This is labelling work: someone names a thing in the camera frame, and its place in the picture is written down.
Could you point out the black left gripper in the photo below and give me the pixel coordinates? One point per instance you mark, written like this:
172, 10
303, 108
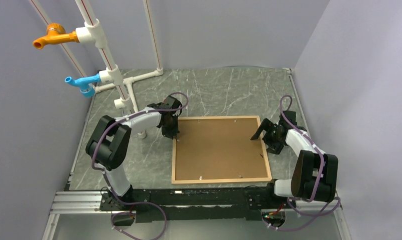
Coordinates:
173, 133

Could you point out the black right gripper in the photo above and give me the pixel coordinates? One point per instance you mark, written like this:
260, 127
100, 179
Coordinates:
274, 148

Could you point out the light wooden picture frame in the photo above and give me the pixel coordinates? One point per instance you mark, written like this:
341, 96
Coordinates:
267, 159

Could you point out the brown fibreboard backing board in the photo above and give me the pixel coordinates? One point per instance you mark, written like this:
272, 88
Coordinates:
220, 147

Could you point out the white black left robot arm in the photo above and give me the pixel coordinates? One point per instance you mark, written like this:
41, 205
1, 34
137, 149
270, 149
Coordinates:
109, 142

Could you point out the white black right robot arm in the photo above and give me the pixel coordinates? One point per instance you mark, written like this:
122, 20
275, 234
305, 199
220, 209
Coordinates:
315, 173

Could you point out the blue plastic faucet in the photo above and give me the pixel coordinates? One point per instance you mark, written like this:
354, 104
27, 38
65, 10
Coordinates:
85, 84

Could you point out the orange plastic faucet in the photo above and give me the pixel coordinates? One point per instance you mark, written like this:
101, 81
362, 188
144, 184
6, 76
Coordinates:
55, 34

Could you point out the aluminium extrusion rail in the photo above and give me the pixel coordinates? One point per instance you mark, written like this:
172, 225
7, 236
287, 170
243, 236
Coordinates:
76, 202

